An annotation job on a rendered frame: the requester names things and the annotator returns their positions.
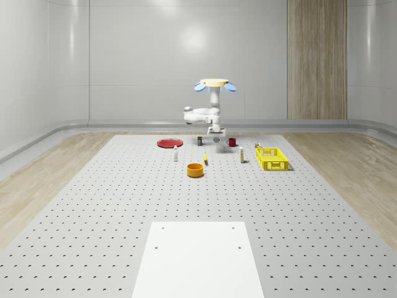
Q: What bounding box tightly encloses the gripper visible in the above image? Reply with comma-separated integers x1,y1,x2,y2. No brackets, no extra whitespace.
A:
207,129,226,144

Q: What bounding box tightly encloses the yellow bowl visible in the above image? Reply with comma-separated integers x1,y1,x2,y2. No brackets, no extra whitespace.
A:
186,163,205,178

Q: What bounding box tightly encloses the red plate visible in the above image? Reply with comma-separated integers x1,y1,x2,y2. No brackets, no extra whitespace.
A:
156,138,184,149

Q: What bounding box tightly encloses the drone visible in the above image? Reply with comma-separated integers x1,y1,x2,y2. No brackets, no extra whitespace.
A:
194,78,238,93

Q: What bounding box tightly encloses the yellow basket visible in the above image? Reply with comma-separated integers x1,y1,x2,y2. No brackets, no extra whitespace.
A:
255,147,290,171

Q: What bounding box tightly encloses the white board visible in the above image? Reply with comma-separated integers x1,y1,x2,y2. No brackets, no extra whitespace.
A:
132,221,265,298

